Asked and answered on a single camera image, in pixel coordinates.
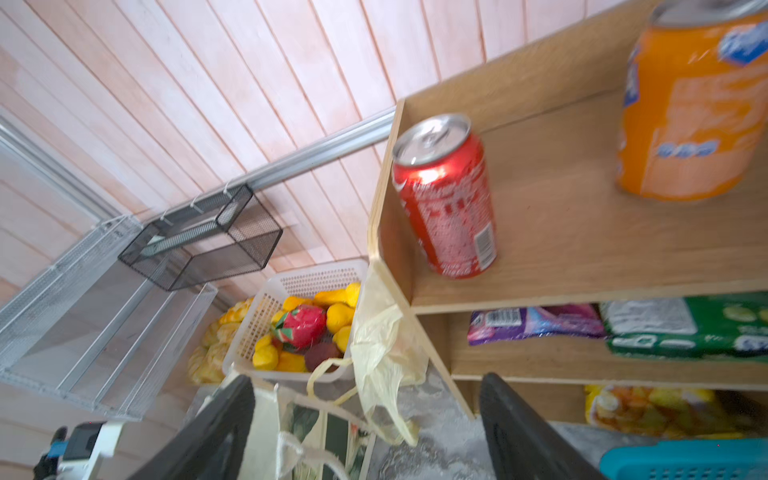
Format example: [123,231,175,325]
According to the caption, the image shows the green snack packet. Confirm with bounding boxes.
[599,292,767,362]

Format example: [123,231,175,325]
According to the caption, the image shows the teal plastic basket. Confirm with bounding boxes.
[599,439,767,480]

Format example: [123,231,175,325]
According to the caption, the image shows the yellow toy lemon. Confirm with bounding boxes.
[326,303,355,334]

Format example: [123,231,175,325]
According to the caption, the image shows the red toy dragon fruit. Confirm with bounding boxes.
[271,305,327,351]

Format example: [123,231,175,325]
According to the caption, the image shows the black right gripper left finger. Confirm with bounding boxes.
[132,375,256,480]

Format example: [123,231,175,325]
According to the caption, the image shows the aluminium wall rail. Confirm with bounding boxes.
[1,107,396,220]

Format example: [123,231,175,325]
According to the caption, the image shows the orange soda can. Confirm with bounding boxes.
[617,1,767,201]

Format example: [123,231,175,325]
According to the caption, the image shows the purple snack packet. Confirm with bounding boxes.
[467,304,606,346]

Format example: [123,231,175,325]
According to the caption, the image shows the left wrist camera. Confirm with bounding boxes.
[33,421,125,480]

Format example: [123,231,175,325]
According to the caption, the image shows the black wire mesh basket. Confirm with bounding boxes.
[118,185,283,292]

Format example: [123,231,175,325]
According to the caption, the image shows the white plastic fruit basket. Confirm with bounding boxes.
[222,259,368,374]

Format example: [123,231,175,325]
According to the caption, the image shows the red cola can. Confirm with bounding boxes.
[392,113,497,279]

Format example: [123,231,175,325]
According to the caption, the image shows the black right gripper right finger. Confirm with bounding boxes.
[479,373,604,480]

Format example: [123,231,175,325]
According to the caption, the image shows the white wire mesh shelf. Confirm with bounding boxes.
[1,216,218,421]

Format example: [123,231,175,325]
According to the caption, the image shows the yellow plastic grocery bag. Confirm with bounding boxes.
[305,260,430,448]

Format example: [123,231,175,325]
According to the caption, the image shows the wooden shelf unit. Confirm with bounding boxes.
[368,1,767,421]

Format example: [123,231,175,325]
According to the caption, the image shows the cream canvas tote bag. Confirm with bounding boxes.
[225,370,377,479]

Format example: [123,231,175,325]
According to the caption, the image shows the yellow bread tray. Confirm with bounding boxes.
[187,297,254,385]

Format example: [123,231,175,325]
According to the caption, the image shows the yellow chips packet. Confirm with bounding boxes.
[584,385,767,440]

